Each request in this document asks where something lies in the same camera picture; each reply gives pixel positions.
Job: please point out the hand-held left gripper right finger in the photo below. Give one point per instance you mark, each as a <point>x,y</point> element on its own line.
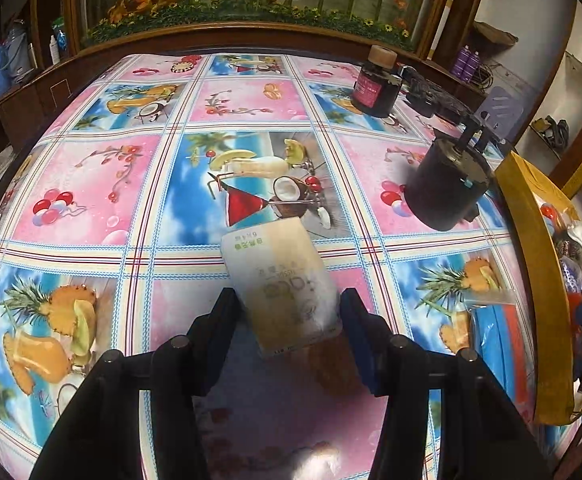
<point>358,340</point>

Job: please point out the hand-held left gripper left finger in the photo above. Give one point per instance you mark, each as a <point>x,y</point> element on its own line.
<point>221,332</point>

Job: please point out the beige tissue pack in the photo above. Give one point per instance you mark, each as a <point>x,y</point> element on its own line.
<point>286,290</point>

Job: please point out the blue and orange sponge pack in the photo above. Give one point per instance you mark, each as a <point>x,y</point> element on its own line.
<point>501,355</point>

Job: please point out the white foam box yellow tape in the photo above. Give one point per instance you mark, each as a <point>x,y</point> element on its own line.
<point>531,260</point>

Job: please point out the black cylinder container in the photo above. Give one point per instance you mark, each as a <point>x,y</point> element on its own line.
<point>446,190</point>

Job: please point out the black device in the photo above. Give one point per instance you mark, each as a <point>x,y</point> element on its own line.
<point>436,102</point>

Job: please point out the dark jar with wooden lid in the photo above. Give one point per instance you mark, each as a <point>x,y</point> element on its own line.
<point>376,87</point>

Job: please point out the purple phone stand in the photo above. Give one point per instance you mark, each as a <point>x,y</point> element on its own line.
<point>502,110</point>

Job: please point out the dark items on shelf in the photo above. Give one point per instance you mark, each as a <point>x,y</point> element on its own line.
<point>553,131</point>

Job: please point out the purple bottle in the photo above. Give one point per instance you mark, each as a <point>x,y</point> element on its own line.
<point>463,63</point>
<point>474,66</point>

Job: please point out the white spray bottle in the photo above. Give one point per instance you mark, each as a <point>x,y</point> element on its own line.
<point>53,51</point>

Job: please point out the artificial flower display case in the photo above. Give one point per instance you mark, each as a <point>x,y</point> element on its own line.
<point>246,0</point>

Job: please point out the white wall shelf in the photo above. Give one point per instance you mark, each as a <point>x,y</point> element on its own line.
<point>571,90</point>

